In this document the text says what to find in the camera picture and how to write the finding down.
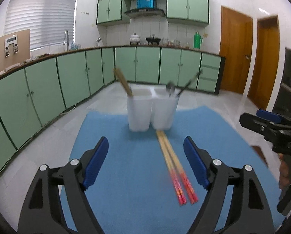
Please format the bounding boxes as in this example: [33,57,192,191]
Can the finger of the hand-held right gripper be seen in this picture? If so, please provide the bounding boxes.
[239,112,278,140]
[256,109,283,125]

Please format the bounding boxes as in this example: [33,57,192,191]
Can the bamboo chopstick orange pattern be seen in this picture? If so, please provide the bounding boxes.
[115,68,133,97]
[113,68,132,97]

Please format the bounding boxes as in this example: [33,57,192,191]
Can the black glass cabinet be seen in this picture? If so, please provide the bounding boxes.
[273,47,291,122]

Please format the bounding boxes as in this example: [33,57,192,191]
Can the green base cabinets with counter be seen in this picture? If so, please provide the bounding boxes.
[0,45,226,183]

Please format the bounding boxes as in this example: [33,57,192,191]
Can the green thermos flask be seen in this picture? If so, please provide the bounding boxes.
[193,31,203,50]

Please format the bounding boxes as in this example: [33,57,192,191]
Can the blue range hood chimney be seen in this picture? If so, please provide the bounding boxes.
[136,0,156,9]

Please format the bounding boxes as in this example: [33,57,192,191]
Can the brown cardboard board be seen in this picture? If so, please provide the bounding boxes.
[0,29,31,75]

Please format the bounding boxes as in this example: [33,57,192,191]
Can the person's right hand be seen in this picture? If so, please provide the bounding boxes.
[279,152,291,191]

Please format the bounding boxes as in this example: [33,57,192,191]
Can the white window blind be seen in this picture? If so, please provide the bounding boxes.
[3,0,78,51]

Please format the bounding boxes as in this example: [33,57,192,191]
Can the bamboo chopstick red end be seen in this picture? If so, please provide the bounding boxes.
[159,130,199,204]
[156,130,187,205]

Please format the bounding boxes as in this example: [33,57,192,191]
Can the plain wooden door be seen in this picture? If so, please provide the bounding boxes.
[247,15,280,111]

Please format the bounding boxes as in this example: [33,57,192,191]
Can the metal spoon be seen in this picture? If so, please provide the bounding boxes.
[166,82,176,98]

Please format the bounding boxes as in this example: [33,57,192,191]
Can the black wok with lid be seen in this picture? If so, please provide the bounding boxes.
[145,35,160,45]

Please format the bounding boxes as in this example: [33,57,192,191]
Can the green wall cabinets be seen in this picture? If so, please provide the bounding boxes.
[97,0,210,25]

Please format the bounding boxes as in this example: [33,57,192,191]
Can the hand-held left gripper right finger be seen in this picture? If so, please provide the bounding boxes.
[183,136,275,234]

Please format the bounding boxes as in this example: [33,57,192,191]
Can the white device with clips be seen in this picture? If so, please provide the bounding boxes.
[4,35,19,58]

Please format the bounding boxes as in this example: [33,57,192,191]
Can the glass range hood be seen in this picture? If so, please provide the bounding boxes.
[123,8,166,18]

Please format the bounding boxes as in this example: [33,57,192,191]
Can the white cooking pot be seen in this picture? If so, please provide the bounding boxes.
[129,33,141,45]

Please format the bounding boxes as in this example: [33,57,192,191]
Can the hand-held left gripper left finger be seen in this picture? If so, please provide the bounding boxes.
[17,136,109,234]

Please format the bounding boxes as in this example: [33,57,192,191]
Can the metal kitchen faucet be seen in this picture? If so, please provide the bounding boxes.
[63,30,70,51]

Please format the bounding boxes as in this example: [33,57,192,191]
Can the white two-compartment utensil holder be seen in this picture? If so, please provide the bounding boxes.
[126,89,180,132]

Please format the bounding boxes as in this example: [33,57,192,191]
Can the black plastic spoon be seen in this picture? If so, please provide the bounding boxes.
[176,70,204,97]

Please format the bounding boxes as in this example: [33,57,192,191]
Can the wooden door with handle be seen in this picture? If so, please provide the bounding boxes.
[220,5,254,95]

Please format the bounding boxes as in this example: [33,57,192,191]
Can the blue table mat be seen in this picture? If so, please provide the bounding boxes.
[60,106,285,234]

